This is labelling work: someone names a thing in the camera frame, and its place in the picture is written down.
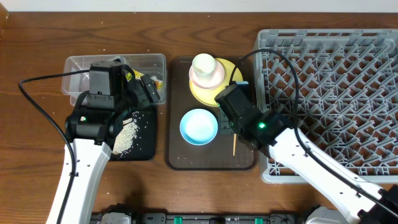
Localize left wooden chopstick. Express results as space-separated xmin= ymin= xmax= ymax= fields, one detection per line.
xmin=233 ymin=134 xmax=237 ymax=156

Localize clear plastic waste bin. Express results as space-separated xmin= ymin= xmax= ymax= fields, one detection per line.
xmin=62 ymin=54 xmax=167 ymax=105

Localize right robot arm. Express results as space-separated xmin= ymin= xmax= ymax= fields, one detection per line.
xmin=220 ymin=105 xmax=397 ymax=223

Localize grey plastic dishwasher rack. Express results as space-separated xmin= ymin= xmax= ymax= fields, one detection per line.
xmin=252 ymin=29 xmax=397 ymax=184

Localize brown plastic serving tray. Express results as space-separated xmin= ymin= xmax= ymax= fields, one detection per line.
xmin=165 ymin=57 xmax=258 ymax=170

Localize cream cup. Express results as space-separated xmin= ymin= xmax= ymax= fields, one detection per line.
xmin=192 ymin=54 xmax=216 ymax=76

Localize pink bowl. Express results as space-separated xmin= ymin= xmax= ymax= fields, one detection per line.
xmin=189 ymin=60 xmax=225 ymax=90

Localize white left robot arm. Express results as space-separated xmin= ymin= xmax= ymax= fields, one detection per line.
xmin=47 ymin=61 xmax=160 ymax=223

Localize black plastic tray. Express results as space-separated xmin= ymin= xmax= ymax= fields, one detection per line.
xmin=110 ymin=106 xmax=157 ymax=161

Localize yellow plate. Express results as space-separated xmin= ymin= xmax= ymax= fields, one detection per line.
xmin=189 ymin=58 xmax=235 ymax=107

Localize rice leftovers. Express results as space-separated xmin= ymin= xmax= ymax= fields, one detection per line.
xmin=112 ymin=111 xmax=147 ymax=157

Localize light blue bowl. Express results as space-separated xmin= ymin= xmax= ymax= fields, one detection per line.
xmin=179 ymin=109 xmax=218 ymax=146

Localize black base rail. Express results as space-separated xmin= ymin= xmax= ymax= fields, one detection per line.
xmin=90 ymin=203 xmax=340 ymax=224

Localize green orange snack wrapper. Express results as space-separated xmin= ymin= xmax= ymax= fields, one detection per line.
xmin=126 ymin=70 xmax=163 ymax=90

